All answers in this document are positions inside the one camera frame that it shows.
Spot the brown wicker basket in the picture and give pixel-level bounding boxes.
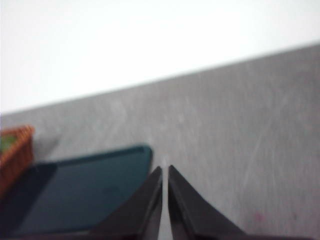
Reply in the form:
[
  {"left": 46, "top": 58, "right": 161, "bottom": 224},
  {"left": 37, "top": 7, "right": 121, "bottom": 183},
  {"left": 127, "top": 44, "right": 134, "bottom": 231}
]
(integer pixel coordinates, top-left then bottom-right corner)
[{"left": 0, "top": 124, "right": 35, "bottom": 198}]

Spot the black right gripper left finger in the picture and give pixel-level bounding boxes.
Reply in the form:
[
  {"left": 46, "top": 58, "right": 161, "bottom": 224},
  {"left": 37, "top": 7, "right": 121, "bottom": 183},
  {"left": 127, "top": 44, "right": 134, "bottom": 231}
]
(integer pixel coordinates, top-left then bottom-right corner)
[{"left": 74, "top": 166, "right": 164, "bottom": 240}]

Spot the green avocado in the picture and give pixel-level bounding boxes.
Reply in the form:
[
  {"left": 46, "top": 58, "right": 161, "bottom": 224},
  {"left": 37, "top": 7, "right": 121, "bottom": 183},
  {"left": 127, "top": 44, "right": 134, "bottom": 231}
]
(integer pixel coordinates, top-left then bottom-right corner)
[{"left": 0, "top": 134, "right": 17, "bottom": 153}]

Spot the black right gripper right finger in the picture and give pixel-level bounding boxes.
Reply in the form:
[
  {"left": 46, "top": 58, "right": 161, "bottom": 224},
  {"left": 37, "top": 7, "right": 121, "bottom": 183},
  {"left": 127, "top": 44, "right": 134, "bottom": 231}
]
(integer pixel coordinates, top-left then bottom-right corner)
[{"left": 167, "top": 164, "right": 253, "bottom": 240}]

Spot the black rectangular tray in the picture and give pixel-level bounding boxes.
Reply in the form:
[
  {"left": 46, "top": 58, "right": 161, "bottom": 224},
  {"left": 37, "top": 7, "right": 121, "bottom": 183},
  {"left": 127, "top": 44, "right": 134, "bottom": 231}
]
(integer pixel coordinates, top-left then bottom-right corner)
[{"left": 0, "top": 143, "right": 153, "bottom": 237}]

